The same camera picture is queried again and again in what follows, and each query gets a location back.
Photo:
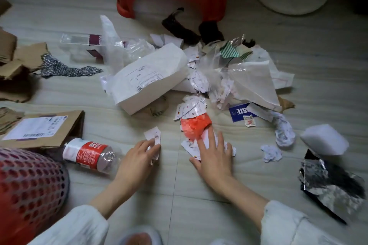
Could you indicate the brown labelled cardboard mailer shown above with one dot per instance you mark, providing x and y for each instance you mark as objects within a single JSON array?
[{"x": 72, "y": 127}]

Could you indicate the blue card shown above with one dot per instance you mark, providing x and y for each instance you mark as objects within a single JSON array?
[{"x": 238, "y": 111}]

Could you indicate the white left sleeve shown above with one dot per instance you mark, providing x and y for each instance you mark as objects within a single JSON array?
[{"x": 72, "y": 227}]

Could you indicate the person's right forearm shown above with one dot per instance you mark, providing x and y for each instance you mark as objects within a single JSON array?
[{"x": 247, "y": 201}]

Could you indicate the person's right hand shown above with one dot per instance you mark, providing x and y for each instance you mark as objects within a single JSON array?
[{"x": 215, "y": 167}]

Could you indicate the white right slipper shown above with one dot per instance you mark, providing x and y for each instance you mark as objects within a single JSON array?
[{"x": 222, "y": 242}]

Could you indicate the person's left forearm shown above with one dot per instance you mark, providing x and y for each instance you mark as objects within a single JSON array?
[{"x": 112, "y": 196}]

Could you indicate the orange plastic scrap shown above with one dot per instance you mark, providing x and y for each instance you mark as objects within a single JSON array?
[{"x": 195, "y": 125}]

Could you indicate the white right sleeve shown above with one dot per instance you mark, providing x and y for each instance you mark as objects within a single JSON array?
[{"x": 287, "y": 224}]

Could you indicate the white parcel bag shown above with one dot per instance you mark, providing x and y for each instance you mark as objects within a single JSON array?
[{"x": 161, "y": 66}]

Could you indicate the pile of mixed scrap litter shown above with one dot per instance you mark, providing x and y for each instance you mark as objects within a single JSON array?
[{"x": 192, "y": 110}]

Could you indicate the white slipper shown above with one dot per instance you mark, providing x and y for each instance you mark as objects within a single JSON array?
[
  {"x": 222, "y": 242},
  {"x": 156, "y": 236}
]

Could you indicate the person's left hand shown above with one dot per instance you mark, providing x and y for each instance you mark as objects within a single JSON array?
[{"x": 135, "y": 164}]

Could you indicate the torn cardboard pieces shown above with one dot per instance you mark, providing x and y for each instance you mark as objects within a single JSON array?
[{"x": 26, "y": 58}]

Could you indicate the silver foil bag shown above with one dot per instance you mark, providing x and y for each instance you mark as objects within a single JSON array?
[{"x": 330, "y": 187}]

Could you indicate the red-lined waste basket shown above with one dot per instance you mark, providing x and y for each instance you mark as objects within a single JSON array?
[{"x": 34, "y": 181}]

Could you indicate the white foam block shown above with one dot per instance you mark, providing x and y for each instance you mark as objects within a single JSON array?
[{"x": 325, "y": 140}]

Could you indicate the white left slipper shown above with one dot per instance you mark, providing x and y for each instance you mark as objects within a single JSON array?
[{"x": 156, "y": 236}]

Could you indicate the person's left foot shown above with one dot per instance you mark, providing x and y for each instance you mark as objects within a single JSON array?
[{"x": 139, "y": 239}]

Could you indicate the black mesh piece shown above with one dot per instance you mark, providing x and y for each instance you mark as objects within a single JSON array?
[
  {"x": 211, "y": 32},
  {"x": 179, "y": 28}
]

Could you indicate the clear plastic box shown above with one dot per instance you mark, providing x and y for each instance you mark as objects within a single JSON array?
[{"x": 77, "y": 41}]

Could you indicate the black white patterned cloth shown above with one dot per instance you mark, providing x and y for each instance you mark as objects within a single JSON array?
[{"x": 57, "y": 68}]

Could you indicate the plastic bottle red label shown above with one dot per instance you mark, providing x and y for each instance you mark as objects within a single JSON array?
[{"x": 92, "y": 154}]

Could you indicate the white sleeve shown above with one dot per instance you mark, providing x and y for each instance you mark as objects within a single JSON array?
[
  {"x": 287, "y": 224},
  {"x": 72, "y": 227}
]

